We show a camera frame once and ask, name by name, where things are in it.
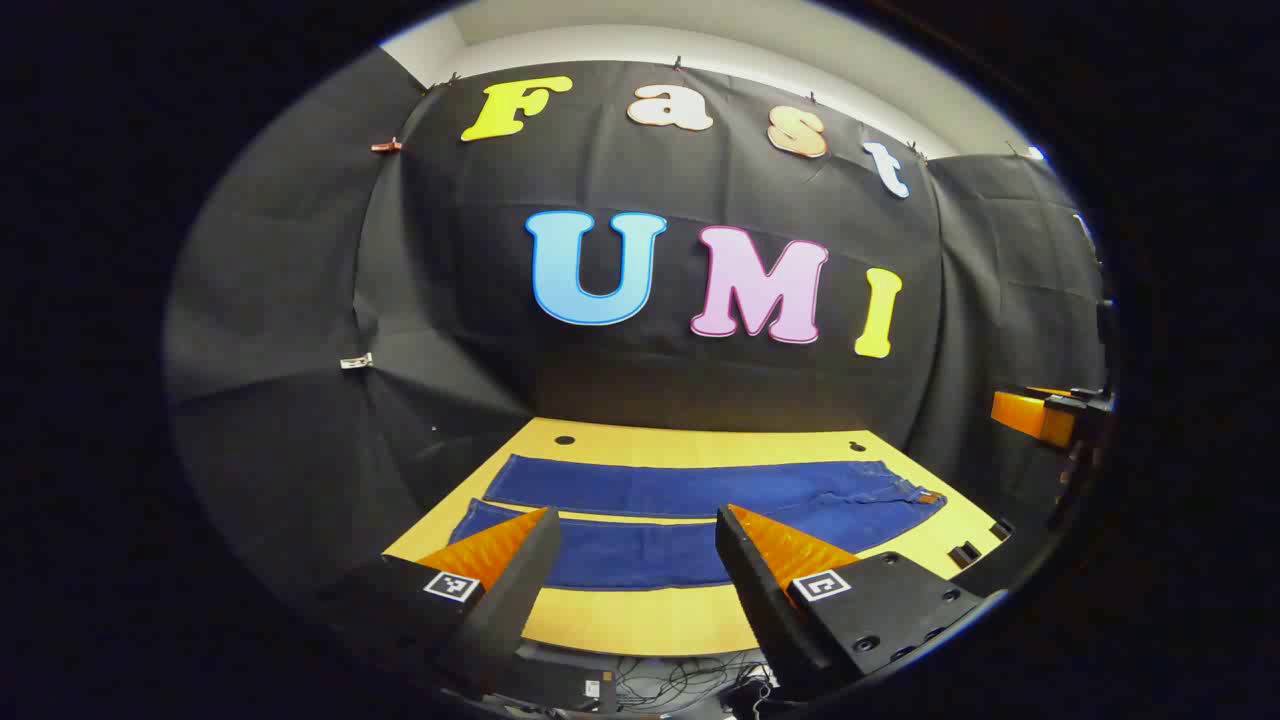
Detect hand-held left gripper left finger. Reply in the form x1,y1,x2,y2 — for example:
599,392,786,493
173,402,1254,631
320,506,563,701

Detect tangle of cables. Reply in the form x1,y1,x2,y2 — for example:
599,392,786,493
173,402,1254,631
610,650,776,716

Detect blue denim jeans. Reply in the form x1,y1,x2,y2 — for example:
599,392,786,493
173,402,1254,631
448,454,947,591

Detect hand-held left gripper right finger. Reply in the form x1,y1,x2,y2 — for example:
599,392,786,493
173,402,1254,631
714,504,991,701

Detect black box with white label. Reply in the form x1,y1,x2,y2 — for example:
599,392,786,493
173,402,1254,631
500,645,621,713

